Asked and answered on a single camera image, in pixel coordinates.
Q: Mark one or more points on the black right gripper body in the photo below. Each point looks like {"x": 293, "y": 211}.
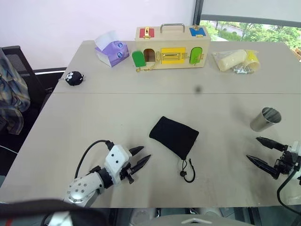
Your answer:
{"x": 287, "y": 163}

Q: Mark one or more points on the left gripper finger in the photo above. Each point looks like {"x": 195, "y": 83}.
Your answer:
{"x": 140, "y": 163}
{"x": 136, "y": 150}

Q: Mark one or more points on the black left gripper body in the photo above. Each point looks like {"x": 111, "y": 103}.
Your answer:
{"x": 128, "y": 173}

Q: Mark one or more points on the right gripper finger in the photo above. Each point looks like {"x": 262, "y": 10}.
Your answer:
{"x": 270, "y": 143}
{"x": 263, "y": 164}

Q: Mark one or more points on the clear plastic bag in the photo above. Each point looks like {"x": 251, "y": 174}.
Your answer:
{"x": 218, "y": 57}

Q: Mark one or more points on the stainless steel cup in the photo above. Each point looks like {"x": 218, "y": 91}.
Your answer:
{"x": 262, "y": 123}

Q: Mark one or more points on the pile of silver screws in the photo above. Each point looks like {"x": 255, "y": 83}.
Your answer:
{"x": 242, "y": 70}

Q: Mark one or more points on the cream plastic cylinder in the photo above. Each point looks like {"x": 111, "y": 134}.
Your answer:
{"x": 231, "y": 60}

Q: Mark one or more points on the black plush ball toy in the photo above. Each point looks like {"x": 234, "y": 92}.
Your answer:
{"x": 74, "y": 78}

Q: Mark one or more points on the cardboard box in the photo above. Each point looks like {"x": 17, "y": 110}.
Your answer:
{"x": 297, "y": 53}

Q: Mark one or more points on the purple tissue box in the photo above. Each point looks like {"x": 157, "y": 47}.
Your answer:
{"x": 113, "y": 55}

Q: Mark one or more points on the white tissue sheet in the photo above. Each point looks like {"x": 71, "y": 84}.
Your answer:
{"x": 105, "y": 40}

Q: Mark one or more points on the wooden lock box toy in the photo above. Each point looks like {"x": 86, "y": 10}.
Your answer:
{"x": 172, "y": 41}

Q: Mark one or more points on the black office chair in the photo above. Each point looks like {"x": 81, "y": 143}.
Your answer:
{"x": 35, "y": 80}

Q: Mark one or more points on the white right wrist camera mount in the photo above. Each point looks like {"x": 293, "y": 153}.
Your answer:
{"x": 295, "y": 148}

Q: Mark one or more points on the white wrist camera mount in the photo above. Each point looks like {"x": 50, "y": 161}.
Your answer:
{"x": 295, "y": 148}
{"x": 115, "y": 156}

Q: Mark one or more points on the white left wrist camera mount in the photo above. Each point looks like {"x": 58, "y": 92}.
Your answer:
{"x": 115, "y": 156}

